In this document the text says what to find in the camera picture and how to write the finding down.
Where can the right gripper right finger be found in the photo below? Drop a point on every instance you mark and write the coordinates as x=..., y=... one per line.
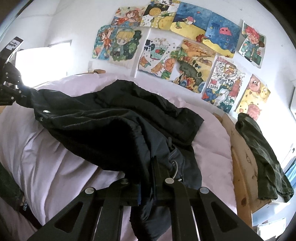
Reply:
x=191, y=211

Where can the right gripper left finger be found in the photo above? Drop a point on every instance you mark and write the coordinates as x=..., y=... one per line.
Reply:
x=92, y=215

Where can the black padded jacket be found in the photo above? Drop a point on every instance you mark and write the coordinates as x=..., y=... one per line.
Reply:
x=125, y=128

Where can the pink duvet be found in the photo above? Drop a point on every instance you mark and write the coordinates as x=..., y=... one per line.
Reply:
x=50, y=176

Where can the dark green garment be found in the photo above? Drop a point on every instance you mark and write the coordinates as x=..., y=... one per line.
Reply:
x=271, y=180

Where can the red-hair girl painting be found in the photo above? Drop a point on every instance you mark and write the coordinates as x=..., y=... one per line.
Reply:
x=102, y=45

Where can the blue hanging cloth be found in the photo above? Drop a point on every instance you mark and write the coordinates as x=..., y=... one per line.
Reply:
x=291, y=172

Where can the blond boy painting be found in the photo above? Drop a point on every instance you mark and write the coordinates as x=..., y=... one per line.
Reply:
x=124, y=46

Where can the yellow pig painting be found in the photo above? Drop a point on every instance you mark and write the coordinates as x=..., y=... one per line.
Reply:
x=254, y=98

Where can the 2024 dragon painting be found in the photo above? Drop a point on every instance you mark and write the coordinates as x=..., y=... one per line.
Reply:
x=224, y=85

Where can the swimming girl painting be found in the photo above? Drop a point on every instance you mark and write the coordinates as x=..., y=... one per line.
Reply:
x=129, y=16

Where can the white air conditioner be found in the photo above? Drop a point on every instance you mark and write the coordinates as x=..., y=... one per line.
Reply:
x=293, y=104

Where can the orange fruit drink painting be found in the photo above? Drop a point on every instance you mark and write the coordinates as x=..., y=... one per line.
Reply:
x=159, y=56

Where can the autumn landscape painting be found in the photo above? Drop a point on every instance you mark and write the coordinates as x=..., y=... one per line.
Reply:
x=195, y=61

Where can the pineapple moon painting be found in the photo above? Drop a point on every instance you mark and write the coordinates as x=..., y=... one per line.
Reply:
x=160, y=14

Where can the red-hair child painting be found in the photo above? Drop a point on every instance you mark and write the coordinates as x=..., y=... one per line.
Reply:
x=253, y=46

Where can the pink jellyfish painting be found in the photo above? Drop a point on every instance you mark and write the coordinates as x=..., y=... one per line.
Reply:
x=222, y=35

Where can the fish underwater painting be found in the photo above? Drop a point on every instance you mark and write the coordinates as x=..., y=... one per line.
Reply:
x=191, y=21

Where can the wooden bed frame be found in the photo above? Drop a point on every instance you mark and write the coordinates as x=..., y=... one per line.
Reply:
x=245, y=173

